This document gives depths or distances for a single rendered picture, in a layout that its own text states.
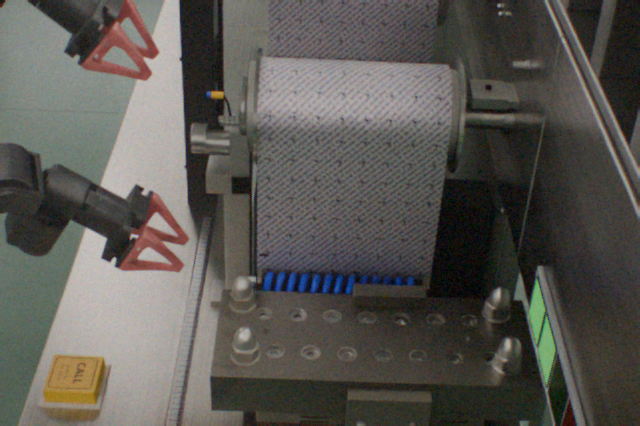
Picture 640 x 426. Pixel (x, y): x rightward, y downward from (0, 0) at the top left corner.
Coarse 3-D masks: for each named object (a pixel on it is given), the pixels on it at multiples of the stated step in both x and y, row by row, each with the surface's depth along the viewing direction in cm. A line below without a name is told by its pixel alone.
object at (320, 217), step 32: (288, 192) 124; (320, 192) 124; (352, 192) 124; (384, 192) 124; (416, 192) 124; (288, 224) 127; (320, 224) 127; (352, 224) 127; (384, 224) 127; (416, 224) 127; (288, 256) 130; (320, 256) 130; (352, 256) 130; (384, 256) 130; (416, 256) 130
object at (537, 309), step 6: (534, 294) 106; (540, 294) 103; (534, 300) 106; (540, 300) 103; (534, 306) 105; (540, 306) 103; (534, 312) 105; (540, 312) 103; (534, 318) 105; (540, 318) 103; (534, 324) 105; (540, 324) 102; (534, 330) 105
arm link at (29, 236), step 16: (32, 160) 124; (32, 176) 122; (0, 192) 116; (16, 192) 117; (32, 192) 118; (0, 208) 117; (16, 208) 118; (32, 208) 120; (16, 224) 124; (32, 224) 125; (48, 224) 125; (64, 224) 127; (16, 240) 126; (32, 240) 126; (48, 240) 126
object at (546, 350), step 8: (544, 328) 101; (544, 336) 101; (544, 344) 100; (552, 344) 97; (544, 352) 100; (552, 352) 97; (544, 360) 100; (552, 360) 97; (544, 368) 100; (544, 376) 100
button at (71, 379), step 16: (64, 368) 130; (80, 368) 130; (96, 368) 130; (48, 384) 128; (64, 384) 128; (80, 384) 128; (96, 384) 128; (48, 400) 128; (64, 400) 128; (80, 400) 128; (96, 400) 128
